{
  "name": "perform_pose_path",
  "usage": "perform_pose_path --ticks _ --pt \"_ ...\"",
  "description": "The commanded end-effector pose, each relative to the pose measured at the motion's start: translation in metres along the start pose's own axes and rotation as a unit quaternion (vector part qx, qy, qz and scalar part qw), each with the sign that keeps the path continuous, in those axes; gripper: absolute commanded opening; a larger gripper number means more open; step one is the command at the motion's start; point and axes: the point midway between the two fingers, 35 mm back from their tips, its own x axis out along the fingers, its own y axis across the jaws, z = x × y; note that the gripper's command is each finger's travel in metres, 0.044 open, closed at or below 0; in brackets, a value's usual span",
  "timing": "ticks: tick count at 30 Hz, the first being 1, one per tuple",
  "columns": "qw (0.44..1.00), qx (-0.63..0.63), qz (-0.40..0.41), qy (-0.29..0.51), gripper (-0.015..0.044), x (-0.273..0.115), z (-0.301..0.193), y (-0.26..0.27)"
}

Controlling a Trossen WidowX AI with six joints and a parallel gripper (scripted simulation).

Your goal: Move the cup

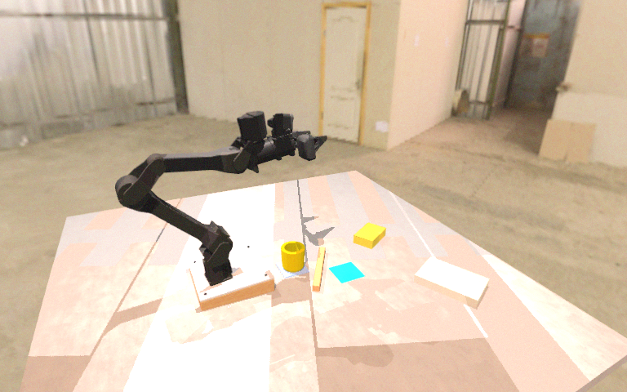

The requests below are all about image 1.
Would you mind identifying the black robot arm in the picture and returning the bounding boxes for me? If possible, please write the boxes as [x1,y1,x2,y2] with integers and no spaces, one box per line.
[115,111,296,286]

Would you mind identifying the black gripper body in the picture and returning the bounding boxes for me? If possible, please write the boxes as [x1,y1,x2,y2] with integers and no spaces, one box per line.
[267,134,316,161]

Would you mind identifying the light wooden plank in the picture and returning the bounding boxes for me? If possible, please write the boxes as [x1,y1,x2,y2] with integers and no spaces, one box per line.
[313,247,326,292]

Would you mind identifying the yellow cup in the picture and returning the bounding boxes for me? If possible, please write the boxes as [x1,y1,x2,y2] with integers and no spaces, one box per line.
[281,241,305,273]

